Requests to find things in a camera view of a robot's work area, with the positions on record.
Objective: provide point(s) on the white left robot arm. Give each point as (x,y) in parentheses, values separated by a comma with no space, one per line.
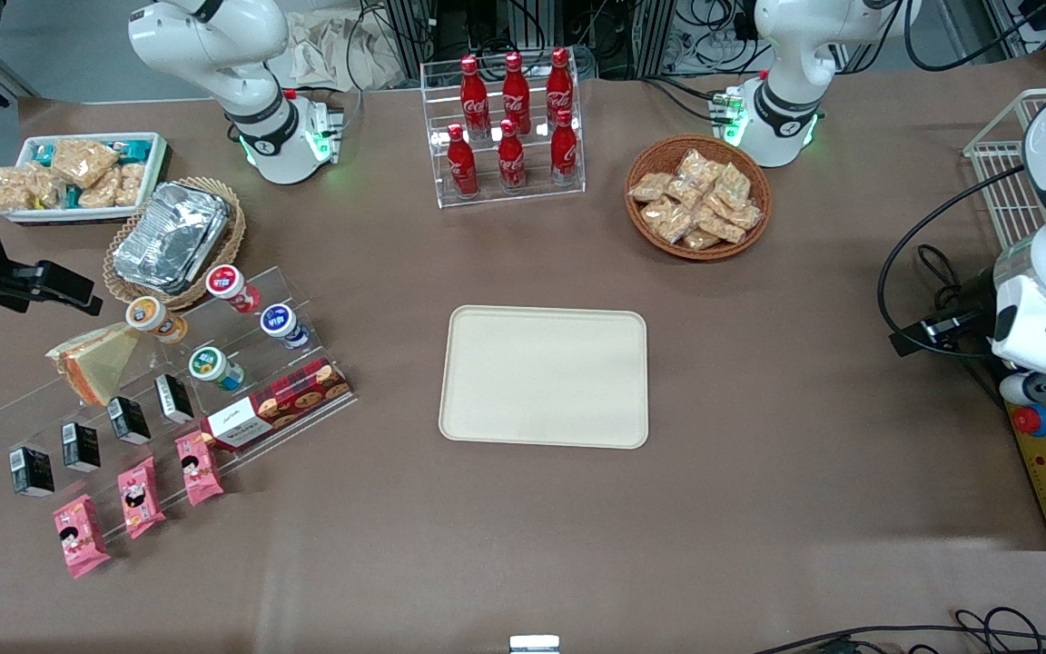
(795,54)

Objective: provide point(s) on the oval brown wicker basket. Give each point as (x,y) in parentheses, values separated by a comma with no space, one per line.
(234,238)

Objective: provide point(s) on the beige rectangular tray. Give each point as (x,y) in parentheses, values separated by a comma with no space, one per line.
(543,377)

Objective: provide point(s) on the triangle sandwich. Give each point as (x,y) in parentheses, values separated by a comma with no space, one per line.
(101,363)

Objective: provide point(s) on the pink snack packet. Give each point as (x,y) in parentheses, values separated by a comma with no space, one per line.
(80,536)
(199,468)
(140,498)

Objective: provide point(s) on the brown table cover sheet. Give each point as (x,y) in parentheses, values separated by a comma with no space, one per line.
(759,454)

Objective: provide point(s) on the red lid yogurt cup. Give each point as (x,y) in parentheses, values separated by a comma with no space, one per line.
(225,282)

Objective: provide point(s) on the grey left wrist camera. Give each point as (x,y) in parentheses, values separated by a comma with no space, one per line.
(1013,389)

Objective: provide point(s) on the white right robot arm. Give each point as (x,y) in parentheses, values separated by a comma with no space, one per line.
(214,45)

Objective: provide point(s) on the blue lid yogurt cup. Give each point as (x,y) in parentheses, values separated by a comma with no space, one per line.
(278,320)

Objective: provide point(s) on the small silver device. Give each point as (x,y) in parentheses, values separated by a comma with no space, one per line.
(534,644)

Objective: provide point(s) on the round brown wicker basket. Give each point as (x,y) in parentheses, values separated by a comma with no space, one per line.
(664,153)

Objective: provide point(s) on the stacked aluminium foil containers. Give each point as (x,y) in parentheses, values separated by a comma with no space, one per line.
(169,236)

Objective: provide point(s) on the clear rice cracker packet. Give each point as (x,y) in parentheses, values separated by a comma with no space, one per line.
(721,227)
(10,189)
(666,218)
(101,191)
(700,240)
(743,216)
(650,187)
(83,162)
(130,183)
(685,193)
(732,184)
(44,186)
(697,166)

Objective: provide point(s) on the red cola bottle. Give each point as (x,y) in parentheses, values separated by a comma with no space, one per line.
(462,165)
(559,89)
(564,153)
(474,100)
(516,95)
(511,159)

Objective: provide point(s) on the clear acrylic tiered stand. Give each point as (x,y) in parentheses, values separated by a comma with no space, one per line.
(241,345)

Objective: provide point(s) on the teal snack packet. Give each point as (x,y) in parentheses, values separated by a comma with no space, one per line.
(44,153)
(134,147)

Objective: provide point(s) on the small black drink carton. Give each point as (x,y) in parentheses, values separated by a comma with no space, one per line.
(31,470)
(80,445)
(173,398)
(128,420)

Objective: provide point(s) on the clear acrylic bottle rack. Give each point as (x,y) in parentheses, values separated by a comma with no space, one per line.
(437,100)

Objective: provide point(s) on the white rectangular plastic bin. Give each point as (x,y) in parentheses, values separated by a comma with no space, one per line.
(155,173)

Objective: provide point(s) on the crumpled beige cloth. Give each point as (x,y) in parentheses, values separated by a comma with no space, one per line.
(332,45)

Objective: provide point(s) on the red tartan cookie box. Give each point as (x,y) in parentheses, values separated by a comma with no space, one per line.
(287,400)

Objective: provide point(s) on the aluminium frame rack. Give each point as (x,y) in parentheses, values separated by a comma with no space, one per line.
(632,36)

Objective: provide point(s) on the orange lid yogurt cup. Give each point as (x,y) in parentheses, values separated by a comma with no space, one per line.
(146,313)

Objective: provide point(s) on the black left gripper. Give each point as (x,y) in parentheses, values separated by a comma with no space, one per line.
(971,307)

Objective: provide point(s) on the green lid yogurt cup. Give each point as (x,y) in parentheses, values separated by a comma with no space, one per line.
(207,363)

